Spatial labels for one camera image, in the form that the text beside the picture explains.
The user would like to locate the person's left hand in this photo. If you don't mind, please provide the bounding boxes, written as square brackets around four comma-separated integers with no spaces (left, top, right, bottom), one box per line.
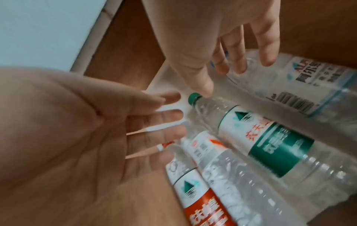
[142,0,281,98]

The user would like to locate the orange white label water bottle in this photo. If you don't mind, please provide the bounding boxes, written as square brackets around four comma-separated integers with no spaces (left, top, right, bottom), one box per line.
[180,124,309,226]

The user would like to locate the white baseboard strip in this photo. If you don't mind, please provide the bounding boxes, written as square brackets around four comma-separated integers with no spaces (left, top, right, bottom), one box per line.
[70,0,125,73]

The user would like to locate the red label water bottle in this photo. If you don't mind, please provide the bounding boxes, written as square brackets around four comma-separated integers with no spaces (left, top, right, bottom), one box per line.
[156,141,238,226]

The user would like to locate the person's right hand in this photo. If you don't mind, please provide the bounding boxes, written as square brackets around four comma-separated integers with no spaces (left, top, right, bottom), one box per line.
[0,67,188,226]

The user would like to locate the green label water bottle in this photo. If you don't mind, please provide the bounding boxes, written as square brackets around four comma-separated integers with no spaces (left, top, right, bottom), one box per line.
[187,92,357,200]

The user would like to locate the blue label water bottle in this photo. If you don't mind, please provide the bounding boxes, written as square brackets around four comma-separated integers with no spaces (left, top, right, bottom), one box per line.
[210,49,357,133]

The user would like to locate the white plastic bin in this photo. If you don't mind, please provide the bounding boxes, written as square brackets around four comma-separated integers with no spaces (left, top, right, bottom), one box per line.
[141,60,357,222]

